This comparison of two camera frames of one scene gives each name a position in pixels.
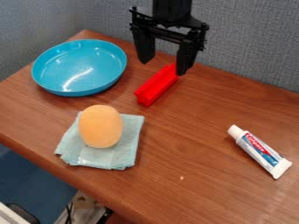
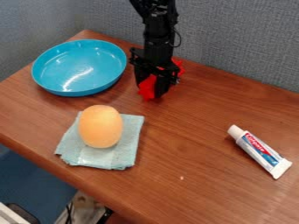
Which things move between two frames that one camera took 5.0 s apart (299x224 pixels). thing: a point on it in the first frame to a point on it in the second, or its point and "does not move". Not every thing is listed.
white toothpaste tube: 275,164 does not move
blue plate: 79,66 does not move
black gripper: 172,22 to 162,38
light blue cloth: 116,157 does not move
